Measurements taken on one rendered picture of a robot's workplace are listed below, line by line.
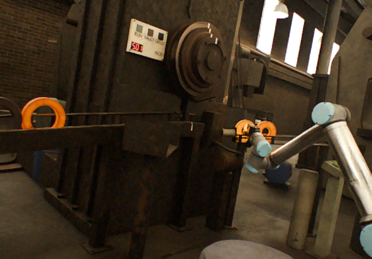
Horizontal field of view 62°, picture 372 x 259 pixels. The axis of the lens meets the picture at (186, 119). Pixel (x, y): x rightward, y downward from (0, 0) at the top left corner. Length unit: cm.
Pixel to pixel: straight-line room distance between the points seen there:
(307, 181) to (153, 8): 146
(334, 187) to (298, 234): 39
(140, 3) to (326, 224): 177
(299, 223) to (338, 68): 269
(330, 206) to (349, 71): 253
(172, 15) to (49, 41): 614
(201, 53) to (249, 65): 803
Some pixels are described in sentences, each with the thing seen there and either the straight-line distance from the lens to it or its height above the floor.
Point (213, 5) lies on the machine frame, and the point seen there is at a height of 154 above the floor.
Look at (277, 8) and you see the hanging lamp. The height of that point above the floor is 446.
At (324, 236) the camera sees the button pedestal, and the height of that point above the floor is 14.
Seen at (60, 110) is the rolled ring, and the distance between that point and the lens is 150.
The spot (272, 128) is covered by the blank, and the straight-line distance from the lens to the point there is 231.
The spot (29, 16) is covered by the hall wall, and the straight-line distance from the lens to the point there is 788.
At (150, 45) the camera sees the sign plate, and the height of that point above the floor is 113.
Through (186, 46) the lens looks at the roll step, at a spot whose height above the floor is 116.
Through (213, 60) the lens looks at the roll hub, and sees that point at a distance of 192.
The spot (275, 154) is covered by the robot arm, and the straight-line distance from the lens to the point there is 202.
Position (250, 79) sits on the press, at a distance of 992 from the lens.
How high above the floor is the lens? 83
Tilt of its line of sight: 3 degrees down
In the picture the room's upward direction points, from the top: 10 degrees clockwise
